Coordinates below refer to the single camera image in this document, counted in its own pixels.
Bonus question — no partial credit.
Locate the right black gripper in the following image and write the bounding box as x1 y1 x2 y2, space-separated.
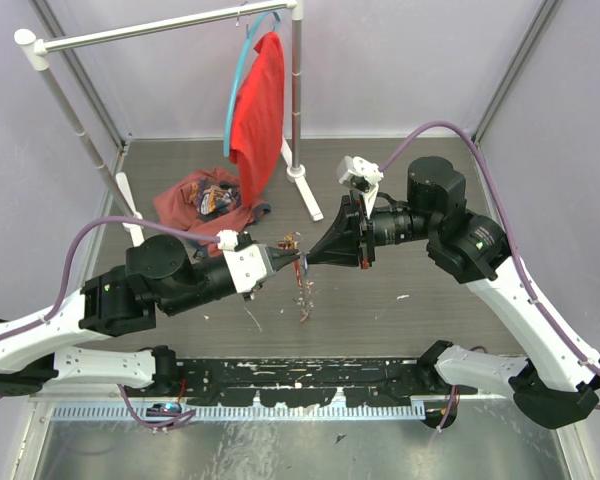
306 187 438 269

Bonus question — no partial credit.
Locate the red handled keyring with keys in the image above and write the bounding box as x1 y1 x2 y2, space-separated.
278 232 314 323

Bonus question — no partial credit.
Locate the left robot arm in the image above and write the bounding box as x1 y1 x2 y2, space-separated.
0 235 299 397

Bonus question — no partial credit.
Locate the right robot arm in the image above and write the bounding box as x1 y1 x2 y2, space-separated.
307 156 600 429

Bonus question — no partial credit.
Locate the dark red printed shirt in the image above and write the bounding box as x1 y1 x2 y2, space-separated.
153 167 272 236

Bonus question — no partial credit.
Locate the bright red shirt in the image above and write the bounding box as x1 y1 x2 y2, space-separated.
229 32 285 206

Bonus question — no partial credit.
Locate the blue clothes hanger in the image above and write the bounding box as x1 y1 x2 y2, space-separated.
222 11 281 158

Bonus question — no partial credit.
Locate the small electronics board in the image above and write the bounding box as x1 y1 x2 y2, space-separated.
146 402 182 418

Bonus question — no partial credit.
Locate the white clothes rack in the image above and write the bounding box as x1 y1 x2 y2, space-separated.
13 0 325 246

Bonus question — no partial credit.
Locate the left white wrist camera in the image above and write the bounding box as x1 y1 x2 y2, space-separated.
217 230 274 294

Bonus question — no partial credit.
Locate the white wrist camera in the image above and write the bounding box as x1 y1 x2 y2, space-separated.
217 230 274 294
336 156 384 219

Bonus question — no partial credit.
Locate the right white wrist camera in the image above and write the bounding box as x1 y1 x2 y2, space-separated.
336 156 384 219

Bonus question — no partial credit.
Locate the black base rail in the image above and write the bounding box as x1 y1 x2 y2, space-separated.
177 357 461 409

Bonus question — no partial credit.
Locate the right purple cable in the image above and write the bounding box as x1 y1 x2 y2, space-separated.
379 119 600 414

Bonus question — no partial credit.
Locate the grey cable duct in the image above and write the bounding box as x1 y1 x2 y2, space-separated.
50 401 426 422

